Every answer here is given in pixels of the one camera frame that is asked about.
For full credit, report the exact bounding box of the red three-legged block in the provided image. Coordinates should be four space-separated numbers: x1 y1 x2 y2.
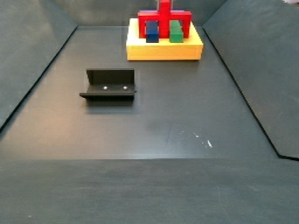
138 0 192 39

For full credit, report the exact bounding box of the yellow base board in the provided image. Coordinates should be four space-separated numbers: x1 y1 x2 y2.
126 18 203 61

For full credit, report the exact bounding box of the green long block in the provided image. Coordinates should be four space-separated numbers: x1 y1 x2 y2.
170 20 183 43

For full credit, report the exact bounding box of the blue long block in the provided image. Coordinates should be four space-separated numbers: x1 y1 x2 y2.
146 21 159 43

